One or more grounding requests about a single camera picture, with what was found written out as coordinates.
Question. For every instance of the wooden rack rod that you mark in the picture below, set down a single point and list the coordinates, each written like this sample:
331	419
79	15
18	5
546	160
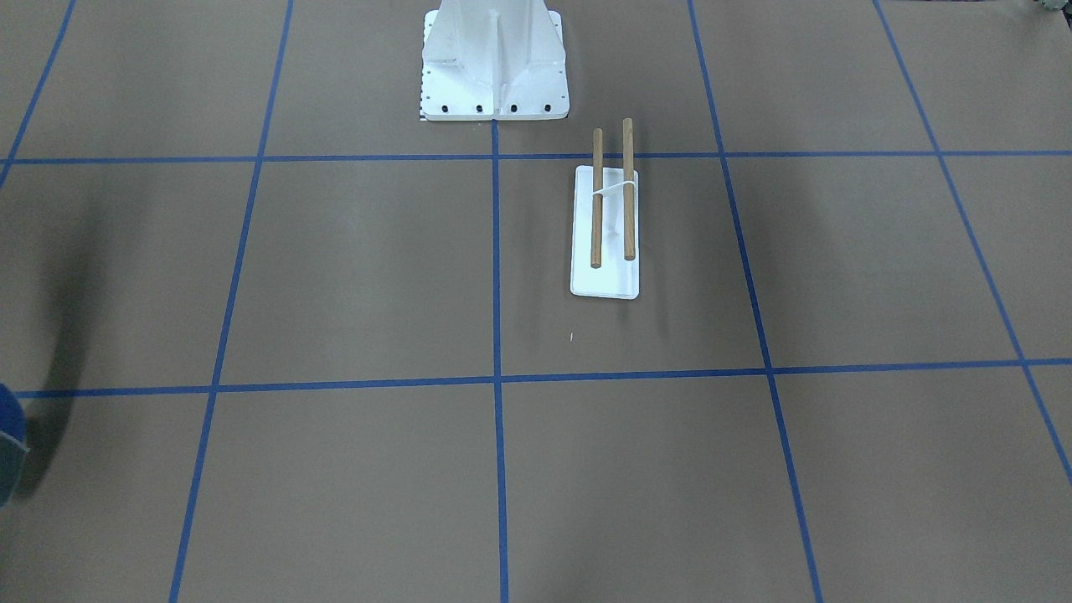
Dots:
629	211
597	230

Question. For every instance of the white wire rack support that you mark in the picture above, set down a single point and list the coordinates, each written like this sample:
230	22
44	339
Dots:
616	189

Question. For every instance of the blue grey towel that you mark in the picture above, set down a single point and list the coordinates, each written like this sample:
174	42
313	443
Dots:
14	448

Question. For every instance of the white rack base tray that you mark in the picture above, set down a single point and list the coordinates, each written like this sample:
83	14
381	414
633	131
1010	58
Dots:
617	278

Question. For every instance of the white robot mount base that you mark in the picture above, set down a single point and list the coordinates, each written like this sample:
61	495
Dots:
493	60

